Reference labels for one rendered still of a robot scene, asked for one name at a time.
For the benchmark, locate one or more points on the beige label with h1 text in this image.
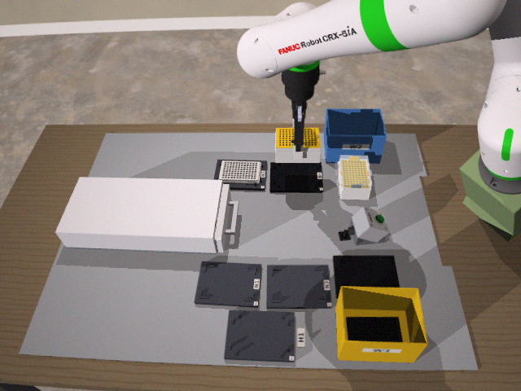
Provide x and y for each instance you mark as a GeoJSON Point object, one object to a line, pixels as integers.
{"type": "Point", "coordinates": [300, 337]}

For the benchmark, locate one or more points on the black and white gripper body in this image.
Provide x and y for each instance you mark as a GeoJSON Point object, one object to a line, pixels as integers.
{"type": "Point", "coordinates": [299, 97]}

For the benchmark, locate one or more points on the grey bench mat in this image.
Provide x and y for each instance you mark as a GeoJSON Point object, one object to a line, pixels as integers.
{"type": "Point", "coordinates": [139, 306]}

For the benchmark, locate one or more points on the blue open-top bin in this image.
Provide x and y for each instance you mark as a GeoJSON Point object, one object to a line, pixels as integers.
{"type": "Point", "coordinates": [354, 132]}

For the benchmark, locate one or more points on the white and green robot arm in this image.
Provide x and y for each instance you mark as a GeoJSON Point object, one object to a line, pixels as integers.
{"type": "Point", "coordinates": [307, 33]}

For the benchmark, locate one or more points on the yellow open-top box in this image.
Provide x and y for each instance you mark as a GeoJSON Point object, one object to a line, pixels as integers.
{"type": "Point", "coordinates": [381, 302]}

